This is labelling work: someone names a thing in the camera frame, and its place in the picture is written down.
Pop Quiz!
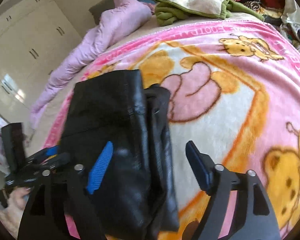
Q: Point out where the black leather jacket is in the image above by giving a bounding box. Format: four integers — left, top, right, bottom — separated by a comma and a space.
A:
59, 70, 179, 239

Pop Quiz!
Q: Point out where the left hand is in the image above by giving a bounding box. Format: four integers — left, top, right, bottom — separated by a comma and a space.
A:
0, 187, 31, 239

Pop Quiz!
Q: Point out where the cream wardrobe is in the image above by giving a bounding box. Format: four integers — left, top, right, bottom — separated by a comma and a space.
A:
0, 0, 83, 160

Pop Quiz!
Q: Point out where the pink cartoon fleece blanket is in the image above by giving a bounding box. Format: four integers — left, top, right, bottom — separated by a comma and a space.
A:
40, 20, 300, 239

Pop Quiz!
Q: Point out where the lilac quilted duvet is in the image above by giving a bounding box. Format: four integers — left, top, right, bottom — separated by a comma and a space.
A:
30, 0, 154, 129

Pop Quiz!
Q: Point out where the green and cream blanket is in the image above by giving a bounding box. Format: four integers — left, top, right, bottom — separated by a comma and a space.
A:
154, 0, 264, 26

